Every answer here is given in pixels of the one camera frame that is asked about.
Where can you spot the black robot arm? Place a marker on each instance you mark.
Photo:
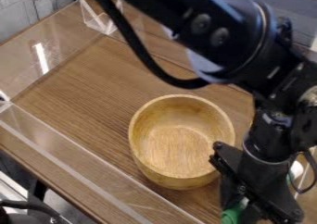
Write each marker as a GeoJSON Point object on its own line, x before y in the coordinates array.
{"type": "Point", "coordinates": [247, 45]}

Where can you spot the black table leg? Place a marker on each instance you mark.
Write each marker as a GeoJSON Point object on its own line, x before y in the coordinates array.
{"type": "Point", "coordinates": [39, 190]}

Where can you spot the clear acrylic tray wall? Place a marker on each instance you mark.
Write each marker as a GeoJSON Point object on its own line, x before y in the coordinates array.
{"type": "Point", "coordinates": [71, 86]}

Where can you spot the clear acrylic corner bracket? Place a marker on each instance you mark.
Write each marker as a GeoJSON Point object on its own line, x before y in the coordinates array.
{"type": "Point", "coordinates": [99, 22]}

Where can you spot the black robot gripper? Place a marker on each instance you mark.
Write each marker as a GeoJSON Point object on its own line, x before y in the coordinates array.
{"type": "Point", "coordinates": [258, 180]}

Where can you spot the green Expo marker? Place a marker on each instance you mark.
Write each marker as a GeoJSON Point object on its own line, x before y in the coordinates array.
{"type": "Point", "coordinates": [231, 213]}

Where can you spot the brown wooden bowl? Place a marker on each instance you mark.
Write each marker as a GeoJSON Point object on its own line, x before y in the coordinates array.
{"type": "Point", "coordinates": [171, 134]}

